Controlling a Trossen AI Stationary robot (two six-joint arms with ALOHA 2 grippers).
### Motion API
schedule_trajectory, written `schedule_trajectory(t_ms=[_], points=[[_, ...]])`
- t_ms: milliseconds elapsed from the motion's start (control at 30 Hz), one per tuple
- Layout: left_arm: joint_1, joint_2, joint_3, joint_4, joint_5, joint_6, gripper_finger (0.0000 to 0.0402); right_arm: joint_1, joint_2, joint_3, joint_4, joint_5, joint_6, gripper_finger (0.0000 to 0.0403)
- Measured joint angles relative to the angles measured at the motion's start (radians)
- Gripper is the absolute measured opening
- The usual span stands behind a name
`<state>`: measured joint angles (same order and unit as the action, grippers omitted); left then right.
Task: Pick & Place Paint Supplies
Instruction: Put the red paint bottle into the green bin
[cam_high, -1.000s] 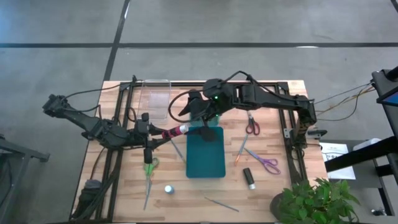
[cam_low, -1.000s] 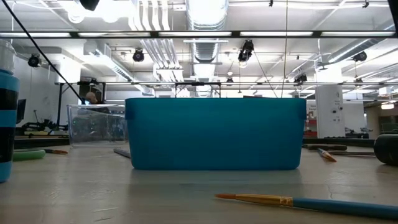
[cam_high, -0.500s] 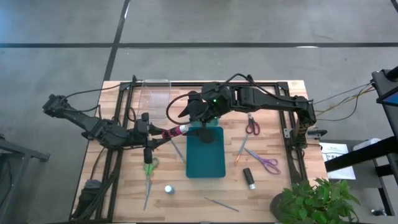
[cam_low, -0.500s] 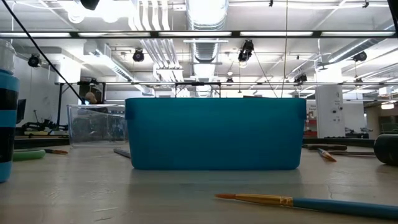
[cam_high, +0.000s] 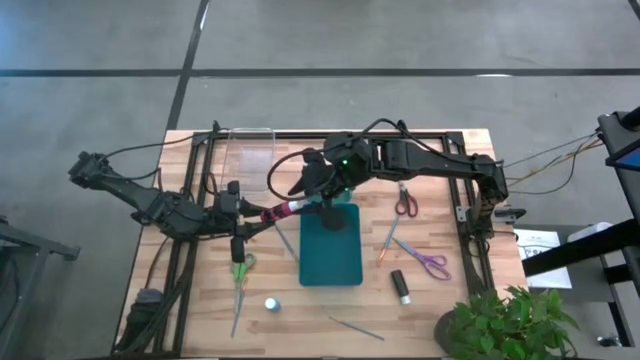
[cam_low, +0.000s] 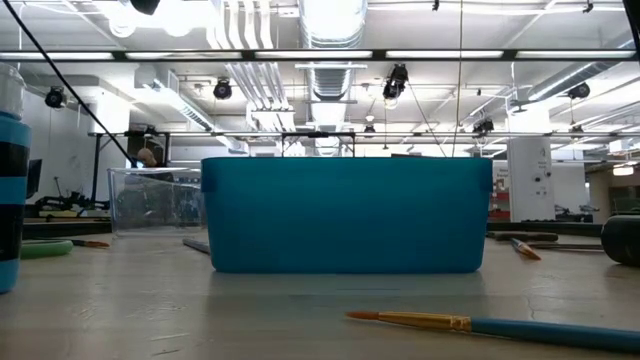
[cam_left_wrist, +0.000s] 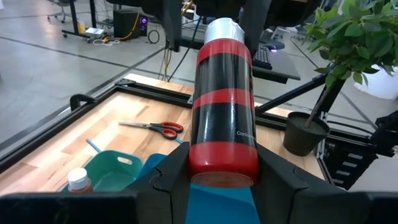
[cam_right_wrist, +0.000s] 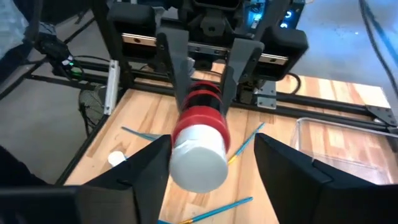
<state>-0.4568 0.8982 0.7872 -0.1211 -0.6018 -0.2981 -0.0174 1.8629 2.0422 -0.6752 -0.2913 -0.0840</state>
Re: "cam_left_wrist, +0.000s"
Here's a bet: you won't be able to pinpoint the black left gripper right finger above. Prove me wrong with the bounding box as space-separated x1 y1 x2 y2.
252 144 369 224

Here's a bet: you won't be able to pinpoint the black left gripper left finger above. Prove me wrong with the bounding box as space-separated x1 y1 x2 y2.
123 141 192 224

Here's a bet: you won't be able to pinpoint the large teal plastic bin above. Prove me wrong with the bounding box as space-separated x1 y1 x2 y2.
136 152 262 224

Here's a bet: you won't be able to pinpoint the red handled scissors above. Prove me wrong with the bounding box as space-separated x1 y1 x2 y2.
118 121 184 141

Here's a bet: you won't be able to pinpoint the red and black paint bottle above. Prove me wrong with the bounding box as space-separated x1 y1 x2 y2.
188 17 261 189

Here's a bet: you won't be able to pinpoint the orange paint bottle white cap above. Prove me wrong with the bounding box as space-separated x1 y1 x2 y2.
67 167 93 194

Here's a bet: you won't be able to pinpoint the black plant pot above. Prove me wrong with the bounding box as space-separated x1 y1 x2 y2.
282 111 331 157

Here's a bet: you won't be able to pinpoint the small green plastic bin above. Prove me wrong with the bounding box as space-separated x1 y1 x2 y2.
62 149 144 194

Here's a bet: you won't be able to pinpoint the black desk strut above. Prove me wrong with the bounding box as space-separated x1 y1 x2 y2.
254 73 346 116

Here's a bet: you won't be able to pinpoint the black desk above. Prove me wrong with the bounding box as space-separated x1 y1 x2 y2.
182 26 302 85

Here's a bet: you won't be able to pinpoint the black stand base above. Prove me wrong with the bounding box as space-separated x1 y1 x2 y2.
369 110 398 158

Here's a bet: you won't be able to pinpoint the black keyboard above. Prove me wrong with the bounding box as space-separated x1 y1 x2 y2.
251 43 274 71

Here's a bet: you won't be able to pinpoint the black computer mouse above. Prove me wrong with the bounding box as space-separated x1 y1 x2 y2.
262 40 286 53

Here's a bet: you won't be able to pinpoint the white container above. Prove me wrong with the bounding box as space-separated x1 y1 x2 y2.
353 63 398 101

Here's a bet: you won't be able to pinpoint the black computer tower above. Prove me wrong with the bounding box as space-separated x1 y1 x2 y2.
113 8 142 40

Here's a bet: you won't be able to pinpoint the green leafy plant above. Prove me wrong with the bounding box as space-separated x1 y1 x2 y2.
303 0 398 128

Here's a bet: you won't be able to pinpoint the office chair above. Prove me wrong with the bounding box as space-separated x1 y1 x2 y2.
46 0 75 23

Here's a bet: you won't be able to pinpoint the thin yellow and grey wires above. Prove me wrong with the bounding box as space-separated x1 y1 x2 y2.
157 46 174 82

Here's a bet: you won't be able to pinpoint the black frame clamp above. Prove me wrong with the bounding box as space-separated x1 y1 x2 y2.
69 93 96 112

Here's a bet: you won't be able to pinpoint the black coiled cable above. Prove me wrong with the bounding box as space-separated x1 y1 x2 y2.
147 29 160 45

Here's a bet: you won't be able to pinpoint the white floor cable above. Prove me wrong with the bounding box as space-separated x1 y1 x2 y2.
92 37 121 47

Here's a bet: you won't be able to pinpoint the yellow cable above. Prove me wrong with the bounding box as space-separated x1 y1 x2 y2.
119 12 140 41

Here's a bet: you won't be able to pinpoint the black cart frame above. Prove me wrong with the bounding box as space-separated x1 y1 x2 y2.
61 0 100 40

